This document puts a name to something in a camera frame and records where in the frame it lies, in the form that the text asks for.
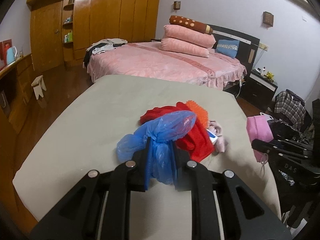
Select pink mesh bag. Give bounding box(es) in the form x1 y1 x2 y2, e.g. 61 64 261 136
246 115 273 170

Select pink cloth rag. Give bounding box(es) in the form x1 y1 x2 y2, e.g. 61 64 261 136
207 120 228 153

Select red knit gloves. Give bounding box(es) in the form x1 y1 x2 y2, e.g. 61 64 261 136
140 102 215 163

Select blue plastic bag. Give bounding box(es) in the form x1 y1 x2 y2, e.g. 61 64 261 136
116 111 196 190

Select black trash bin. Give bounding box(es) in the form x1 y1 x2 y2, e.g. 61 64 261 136
268 120 319 229

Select white blue alcohol pad box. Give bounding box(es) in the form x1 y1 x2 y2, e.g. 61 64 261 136
207 129 219 145

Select plaid bag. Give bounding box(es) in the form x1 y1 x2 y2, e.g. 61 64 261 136
273 90 306 130

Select black white nightstand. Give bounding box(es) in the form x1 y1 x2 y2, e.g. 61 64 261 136
240 70 278 110

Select orange mesh scrubber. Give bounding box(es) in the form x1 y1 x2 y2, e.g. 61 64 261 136
185 100 209 129

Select yellow toy on nightstand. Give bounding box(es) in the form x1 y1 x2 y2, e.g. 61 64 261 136
265 72 274 81

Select black headboard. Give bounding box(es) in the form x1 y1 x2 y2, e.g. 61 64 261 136
209 24 260 73

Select blue cushion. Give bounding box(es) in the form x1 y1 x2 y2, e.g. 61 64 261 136
215 40 240 59

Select lower pink pillow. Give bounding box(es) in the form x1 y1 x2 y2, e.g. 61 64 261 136
159 37 209 58

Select small white stool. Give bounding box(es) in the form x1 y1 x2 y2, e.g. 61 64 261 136
31 75 47 100

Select brown dotted bolster pillow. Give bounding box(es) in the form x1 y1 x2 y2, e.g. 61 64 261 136
169 15 213 35

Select bed with pink cover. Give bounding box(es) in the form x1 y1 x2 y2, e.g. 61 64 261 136
85 42 247 90

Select light blue kettle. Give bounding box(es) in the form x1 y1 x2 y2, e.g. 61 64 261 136
7 46 17 65

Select pile of clothes on bed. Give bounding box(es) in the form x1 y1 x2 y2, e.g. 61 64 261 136
82 38 128 68

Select wooden wardrobe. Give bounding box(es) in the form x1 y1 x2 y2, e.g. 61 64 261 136
27 0 159 72

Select right wall lamp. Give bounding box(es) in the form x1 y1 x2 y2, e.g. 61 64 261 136
262 11 274 28

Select wall lamp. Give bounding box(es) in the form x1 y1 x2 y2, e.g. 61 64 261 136
173 1 181 10
262 11 274 28

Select left wall lamp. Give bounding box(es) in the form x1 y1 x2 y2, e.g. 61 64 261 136
173 1 181 10

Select red picture frame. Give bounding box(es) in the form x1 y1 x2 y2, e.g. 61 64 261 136
1 39 12 69

